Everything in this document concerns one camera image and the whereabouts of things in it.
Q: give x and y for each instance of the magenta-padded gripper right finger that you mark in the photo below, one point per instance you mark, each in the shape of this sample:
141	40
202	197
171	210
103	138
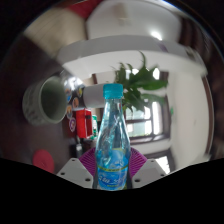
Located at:
150	170

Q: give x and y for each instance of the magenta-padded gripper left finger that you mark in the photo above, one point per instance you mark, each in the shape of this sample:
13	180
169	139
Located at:
73	170

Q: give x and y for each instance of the clear blue-capped water bottle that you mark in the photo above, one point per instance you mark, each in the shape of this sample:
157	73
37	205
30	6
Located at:
112	166

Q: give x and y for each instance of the flat round red coaster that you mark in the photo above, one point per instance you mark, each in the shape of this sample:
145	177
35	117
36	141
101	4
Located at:
43	160

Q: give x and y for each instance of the red box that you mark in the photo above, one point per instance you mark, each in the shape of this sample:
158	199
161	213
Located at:
82	124

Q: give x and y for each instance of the grey-green patterned mug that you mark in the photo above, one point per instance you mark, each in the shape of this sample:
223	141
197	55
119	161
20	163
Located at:
33	103

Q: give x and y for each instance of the broad-leafed plant in white pot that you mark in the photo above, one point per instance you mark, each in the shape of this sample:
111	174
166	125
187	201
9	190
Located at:
140	83

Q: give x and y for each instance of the red carpeted staircase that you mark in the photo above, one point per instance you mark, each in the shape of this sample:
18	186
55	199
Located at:
83	8

